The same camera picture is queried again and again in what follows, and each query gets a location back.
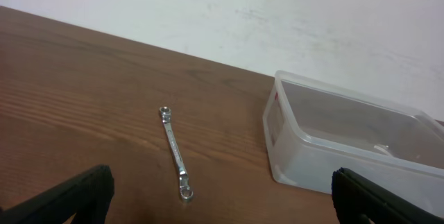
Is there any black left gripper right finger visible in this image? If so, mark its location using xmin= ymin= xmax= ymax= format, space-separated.
xmin=331 ymin=168 xmax=443 ymax=224

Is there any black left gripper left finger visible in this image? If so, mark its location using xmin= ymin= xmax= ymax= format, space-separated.
xmin=1 ymin=164 xmax=114 ymax=224

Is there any silver double ring wrench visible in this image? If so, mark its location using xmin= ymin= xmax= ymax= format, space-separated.
xmin=160 ymin=106 xmax=194 ymax=202

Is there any clear plastic container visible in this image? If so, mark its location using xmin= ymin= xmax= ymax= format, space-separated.
xmin=263 ymin=71 xmax=443 ymax=216

